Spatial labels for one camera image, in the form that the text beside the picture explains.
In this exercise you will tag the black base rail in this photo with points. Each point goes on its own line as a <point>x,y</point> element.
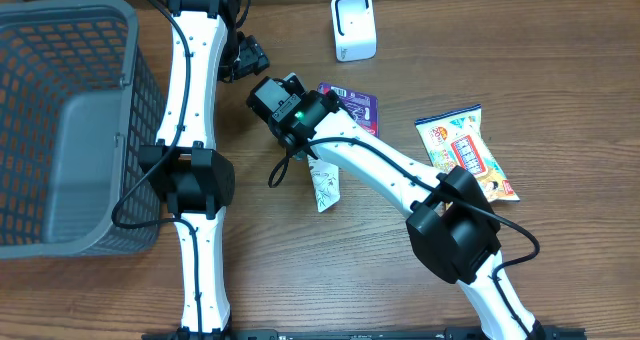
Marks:
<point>451,333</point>

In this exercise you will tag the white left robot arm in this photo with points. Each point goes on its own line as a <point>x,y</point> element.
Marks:
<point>184,167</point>

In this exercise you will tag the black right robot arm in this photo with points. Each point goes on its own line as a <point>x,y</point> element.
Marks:
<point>451,226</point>

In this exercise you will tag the pink purple pad pack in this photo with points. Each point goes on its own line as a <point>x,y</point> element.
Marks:
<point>362,106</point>

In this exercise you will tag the white barcode scanner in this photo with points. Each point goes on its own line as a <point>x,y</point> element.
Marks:
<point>354,29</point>

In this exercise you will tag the grey plastic mesh basket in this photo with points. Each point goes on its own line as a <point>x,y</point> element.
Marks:
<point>78,101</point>

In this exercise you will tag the white bamboo print tube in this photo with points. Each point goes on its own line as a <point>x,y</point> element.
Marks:
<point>325,179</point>

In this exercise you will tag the yellow snack chip bag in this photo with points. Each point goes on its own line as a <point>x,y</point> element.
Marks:
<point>453,139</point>

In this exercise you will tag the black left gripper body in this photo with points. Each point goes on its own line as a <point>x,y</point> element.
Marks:
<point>241,57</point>

